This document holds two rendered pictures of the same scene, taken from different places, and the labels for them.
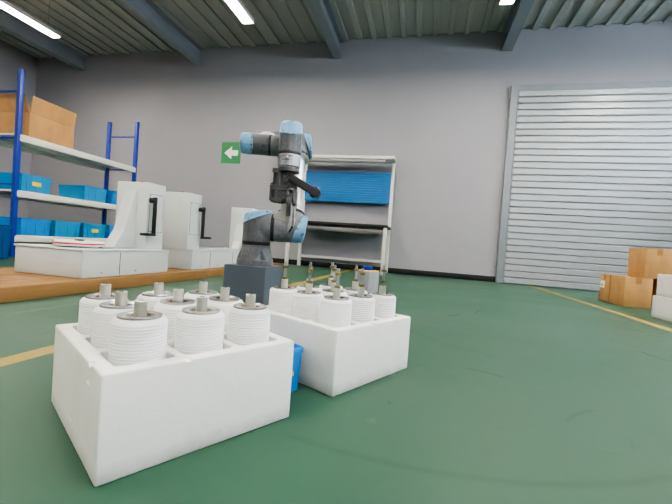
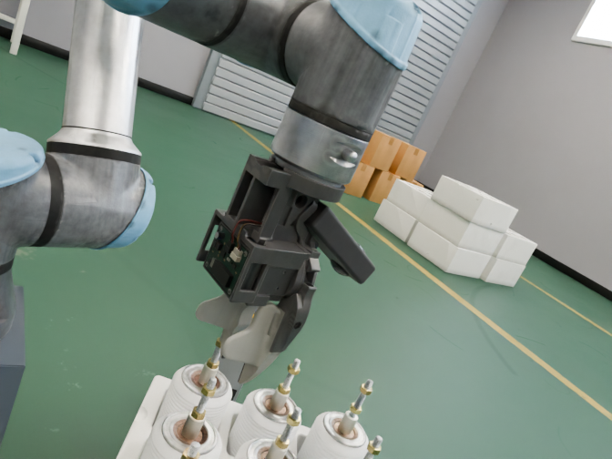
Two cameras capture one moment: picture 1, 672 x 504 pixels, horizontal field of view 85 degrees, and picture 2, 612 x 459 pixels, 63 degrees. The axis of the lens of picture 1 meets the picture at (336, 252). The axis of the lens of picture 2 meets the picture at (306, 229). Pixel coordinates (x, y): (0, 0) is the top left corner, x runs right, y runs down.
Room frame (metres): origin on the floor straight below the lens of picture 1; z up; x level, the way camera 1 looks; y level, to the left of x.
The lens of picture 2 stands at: (0.94, 0.49, 0.72)
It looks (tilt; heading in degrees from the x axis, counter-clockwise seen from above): 15 degrees down; 311
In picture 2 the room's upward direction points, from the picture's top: 24 degrees clockwise
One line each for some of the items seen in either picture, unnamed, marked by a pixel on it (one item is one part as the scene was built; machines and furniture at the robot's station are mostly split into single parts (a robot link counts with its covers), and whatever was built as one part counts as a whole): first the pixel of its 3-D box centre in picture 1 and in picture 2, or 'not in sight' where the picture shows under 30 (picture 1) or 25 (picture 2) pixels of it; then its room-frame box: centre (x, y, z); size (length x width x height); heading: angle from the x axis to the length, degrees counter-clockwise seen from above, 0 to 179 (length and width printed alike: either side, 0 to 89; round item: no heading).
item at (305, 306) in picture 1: (306, 321); not in sight; (1.16, 0.08, 0.16); 0.10 x 0.10 x 0.18
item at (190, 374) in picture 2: not in sight; (205, 381); (1.41, 0.01, 0.25); 0.08 x 0.08 x 0.01
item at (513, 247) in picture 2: not in sight; (495, 239); (2.34, -3.14, 0.27); 0.39 x 0.39 x 0.18; 79
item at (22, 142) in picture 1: (69, 177); not in sight; (5.28, 3.90, 1.10); 1.89 x 0.64 x 2.20; 167
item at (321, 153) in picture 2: (288, 162); (319, 150); (1.23, 0.18, 0.67); 0.08 x 0.08 x 0.05
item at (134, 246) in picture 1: (102, 222); not in sight; (2.77, 1.77, 0.45); 0.82 x 0.57 x 0.74; 167
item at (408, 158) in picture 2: not in sight; (402, 158); (3.68, -3.56, 0.45); 0.30 x 0.24 x 0.30; 164
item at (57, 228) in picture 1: (53, 228); not in sight; (5.06, 3.92, 0.36); 0.50 x 0.38 x 0.21; 78
